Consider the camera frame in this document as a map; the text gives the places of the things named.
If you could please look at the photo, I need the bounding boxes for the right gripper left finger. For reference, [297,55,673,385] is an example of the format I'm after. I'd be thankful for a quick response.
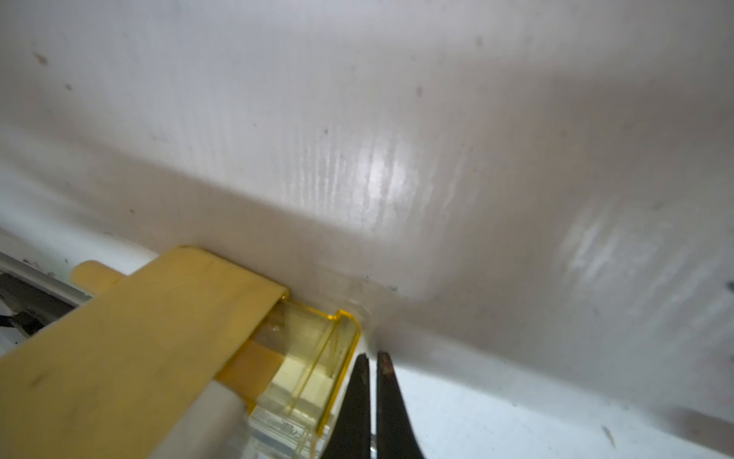
[321,354,372,459]

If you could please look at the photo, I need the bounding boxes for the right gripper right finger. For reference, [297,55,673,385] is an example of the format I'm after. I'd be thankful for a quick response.
[376,351,424,459]

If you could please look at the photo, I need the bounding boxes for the yellow tray bottom row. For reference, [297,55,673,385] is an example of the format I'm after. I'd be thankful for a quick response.
[216,299,361,458]

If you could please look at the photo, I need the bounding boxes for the aluminium front rail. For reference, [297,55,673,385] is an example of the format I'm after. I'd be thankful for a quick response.
[1,254,91,338]

